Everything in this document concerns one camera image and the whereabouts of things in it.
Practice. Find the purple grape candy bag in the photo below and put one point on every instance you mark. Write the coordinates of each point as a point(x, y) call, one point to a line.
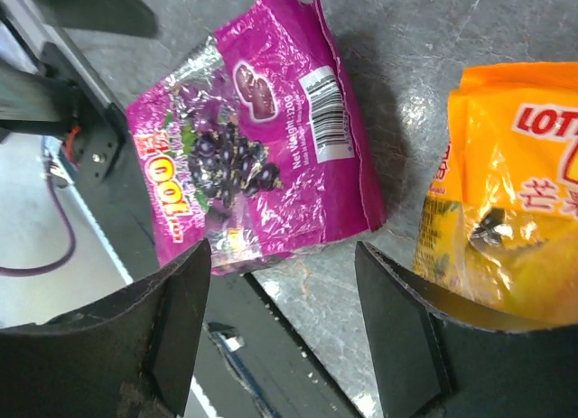
point(255, 144)

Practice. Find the orange mango candy bag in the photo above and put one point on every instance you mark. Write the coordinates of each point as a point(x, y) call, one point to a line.
point(499, 222)

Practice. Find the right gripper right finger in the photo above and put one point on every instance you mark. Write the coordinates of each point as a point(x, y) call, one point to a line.
point(437, 354)

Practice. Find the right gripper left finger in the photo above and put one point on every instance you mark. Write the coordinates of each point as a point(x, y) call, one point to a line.
point(129, 354)

